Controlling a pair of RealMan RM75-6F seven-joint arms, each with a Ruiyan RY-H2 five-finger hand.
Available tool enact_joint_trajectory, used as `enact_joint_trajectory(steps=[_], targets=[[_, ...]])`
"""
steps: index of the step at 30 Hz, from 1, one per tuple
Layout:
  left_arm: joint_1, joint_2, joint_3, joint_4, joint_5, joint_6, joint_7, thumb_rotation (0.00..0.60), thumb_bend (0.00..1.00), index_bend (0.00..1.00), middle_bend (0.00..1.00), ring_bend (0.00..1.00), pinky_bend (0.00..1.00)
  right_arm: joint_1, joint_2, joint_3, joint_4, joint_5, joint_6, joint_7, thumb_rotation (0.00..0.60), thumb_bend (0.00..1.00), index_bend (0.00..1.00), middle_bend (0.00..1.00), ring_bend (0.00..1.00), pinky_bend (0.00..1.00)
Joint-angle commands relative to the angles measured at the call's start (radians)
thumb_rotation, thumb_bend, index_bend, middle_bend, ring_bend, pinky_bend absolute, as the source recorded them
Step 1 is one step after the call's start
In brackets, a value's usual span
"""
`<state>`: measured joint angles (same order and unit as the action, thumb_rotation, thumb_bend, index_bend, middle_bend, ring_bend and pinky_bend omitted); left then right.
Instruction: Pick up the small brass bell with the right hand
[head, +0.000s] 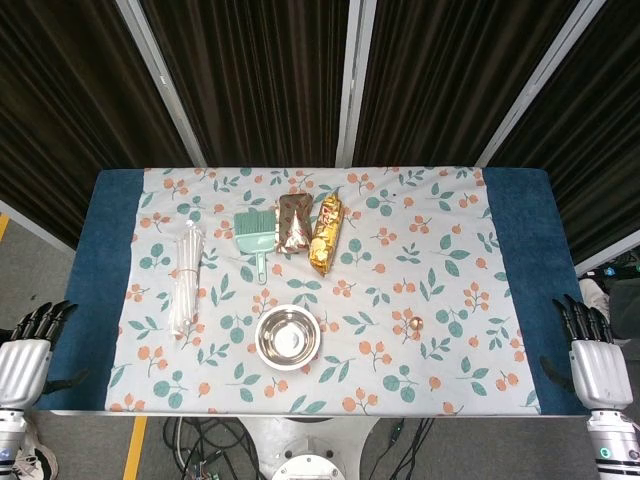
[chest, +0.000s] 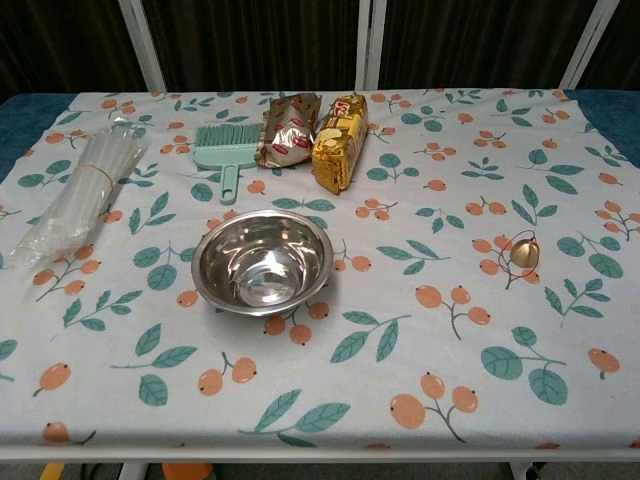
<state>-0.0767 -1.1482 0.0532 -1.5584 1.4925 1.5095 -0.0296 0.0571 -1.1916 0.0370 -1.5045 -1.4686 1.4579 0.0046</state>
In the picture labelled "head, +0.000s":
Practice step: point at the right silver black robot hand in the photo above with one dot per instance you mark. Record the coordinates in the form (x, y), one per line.
(600, 370)

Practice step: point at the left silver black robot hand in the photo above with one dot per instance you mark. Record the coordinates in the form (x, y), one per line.
(22, 367)

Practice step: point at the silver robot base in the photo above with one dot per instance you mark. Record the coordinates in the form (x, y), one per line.
(307, 450)

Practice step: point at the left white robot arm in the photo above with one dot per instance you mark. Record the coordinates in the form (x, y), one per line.
(11, 440)

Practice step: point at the plain white sneaker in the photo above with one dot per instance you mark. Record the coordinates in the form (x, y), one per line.
(595, 295)

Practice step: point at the white black sneaker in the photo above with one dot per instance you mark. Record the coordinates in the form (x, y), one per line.
(35, 462)

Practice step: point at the black equipment with lights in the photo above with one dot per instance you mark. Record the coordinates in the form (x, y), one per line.
(622, 272)

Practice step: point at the blue table cover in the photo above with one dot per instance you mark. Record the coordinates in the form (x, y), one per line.
(520, 225)

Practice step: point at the bundle of white straws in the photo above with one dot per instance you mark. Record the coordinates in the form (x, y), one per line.
(186, 280)

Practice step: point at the dark pleated curtain panel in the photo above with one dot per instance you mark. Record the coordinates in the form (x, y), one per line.
(65, 110)
(250, 80)
(595, 150)
(440, 80)

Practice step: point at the floral print tablecloth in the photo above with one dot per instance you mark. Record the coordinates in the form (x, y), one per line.
(380, 280)

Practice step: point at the stainless steel bowl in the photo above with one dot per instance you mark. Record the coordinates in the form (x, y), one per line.
(288, 339)

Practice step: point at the green dustpan brush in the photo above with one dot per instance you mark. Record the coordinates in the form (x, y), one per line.
(255, 234)

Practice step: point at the golden foil snack packet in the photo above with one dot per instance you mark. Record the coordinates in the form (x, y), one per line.
(325, 235)

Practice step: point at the brown foil snack packet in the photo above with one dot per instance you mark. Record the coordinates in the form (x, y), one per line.
(294, 225)

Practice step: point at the aluminium frame post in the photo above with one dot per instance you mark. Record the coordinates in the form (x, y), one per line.
(35, 225)
(160, 82)
(607, 260)
(354, 82)
(540, 82)

